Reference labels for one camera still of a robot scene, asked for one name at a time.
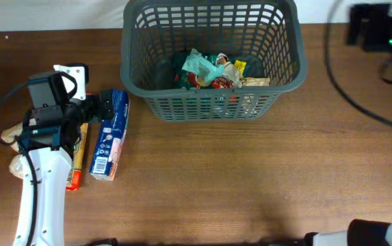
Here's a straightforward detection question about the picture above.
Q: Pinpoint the green Nescafe coffee bag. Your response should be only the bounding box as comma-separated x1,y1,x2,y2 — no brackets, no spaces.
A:
172,51,234,90

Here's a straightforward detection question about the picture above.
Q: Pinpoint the mint green small packet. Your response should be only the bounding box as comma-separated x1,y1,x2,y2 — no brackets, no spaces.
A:
182,49,224,87

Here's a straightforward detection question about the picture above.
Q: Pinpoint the beige brown snack bag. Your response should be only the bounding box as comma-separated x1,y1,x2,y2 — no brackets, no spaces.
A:
215,53,270,87

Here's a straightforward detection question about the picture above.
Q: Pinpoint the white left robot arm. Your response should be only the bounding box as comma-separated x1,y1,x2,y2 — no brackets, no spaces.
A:
13,90,114,245

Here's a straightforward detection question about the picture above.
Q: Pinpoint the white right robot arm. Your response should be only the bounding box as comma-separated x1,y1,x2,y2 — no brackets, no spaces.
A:
304,1,392,246

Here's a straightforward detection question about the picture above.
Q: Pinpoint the yellow orange snack packet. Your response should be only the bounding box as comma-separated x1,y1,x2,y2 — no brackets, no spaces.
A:
66,123,88,191

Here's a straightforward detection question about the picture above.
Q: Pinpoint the blue rectangular carton box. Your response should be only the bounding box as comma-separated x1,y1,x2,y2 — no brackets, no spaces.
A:
90,90,130,181

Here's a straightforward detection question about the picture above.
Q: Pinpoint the beige bread bag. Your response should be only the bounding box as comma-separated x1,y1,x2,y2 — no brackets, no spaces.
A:
1,122,24,179

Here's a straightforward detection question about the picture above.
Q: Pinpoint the dark grey plastic basket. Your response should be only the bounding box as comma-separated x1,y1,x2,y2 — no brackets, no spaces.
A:
120,0,307,122

